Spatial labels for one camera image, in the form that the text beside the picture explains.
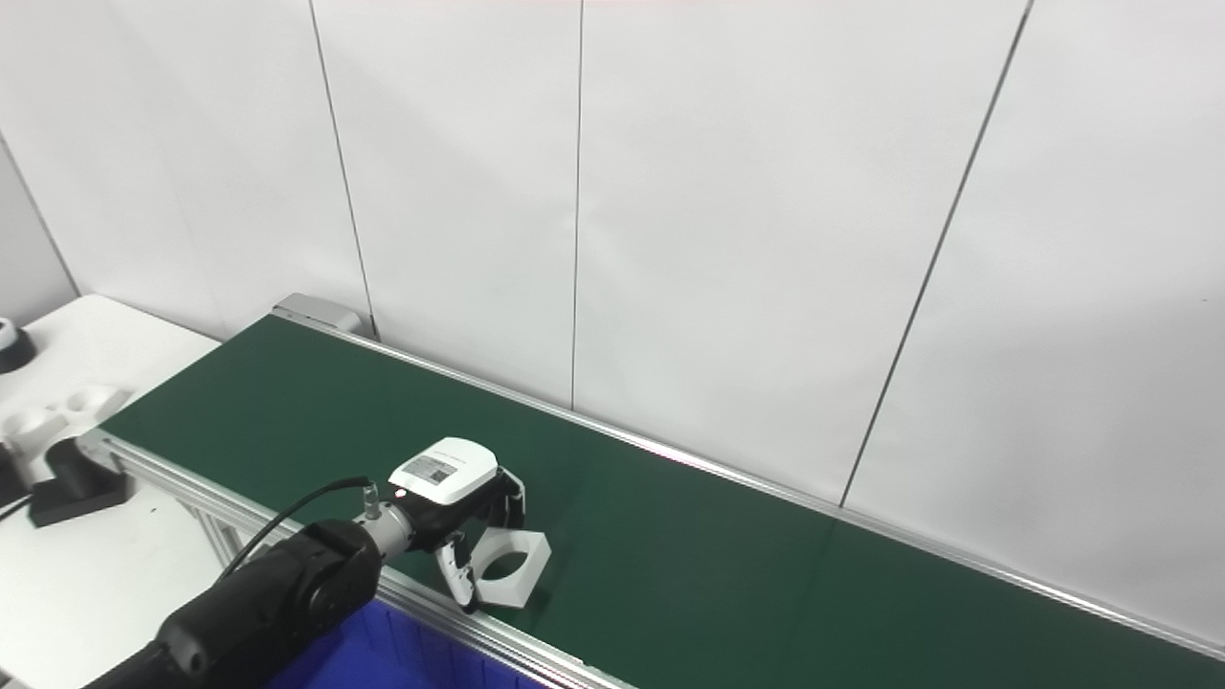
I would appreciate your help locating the aluminium conveyor leg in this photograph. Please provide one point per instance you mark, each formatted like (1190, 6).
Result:
(218, 541)

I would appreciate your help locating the green belt conveyor aluminium frame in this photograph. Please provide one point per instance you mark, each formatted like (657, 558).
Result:
(766, 565)

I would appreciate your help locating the black round part white top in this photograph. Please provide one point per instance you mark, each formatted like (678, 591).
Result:
(14, 354)

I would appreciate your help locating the blue plastic bin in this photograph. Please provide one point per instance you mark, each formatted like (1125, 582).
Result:
(383, 651)

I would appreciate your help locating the white square part round hole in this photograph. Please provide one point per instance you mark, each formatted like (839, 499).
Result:
(33, 445)
(534, 560)

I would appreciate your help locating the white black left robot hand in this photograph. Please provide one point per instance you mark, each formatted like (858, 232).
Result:
(445, 474)

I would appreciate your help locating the grey conveyor motor housing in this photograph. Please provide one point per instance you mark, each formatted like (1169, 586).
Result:
(314, 311)

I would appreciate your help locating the black block part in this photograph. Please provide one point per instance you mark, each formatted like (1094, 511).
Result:
(10, 478)

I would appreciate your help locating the black cylinder on square base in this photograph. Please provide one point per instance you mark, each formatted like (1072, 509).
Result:
(77, 483)

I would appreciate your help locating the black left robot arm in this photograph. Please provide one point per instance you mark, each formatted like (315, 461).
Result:
(278, 593)

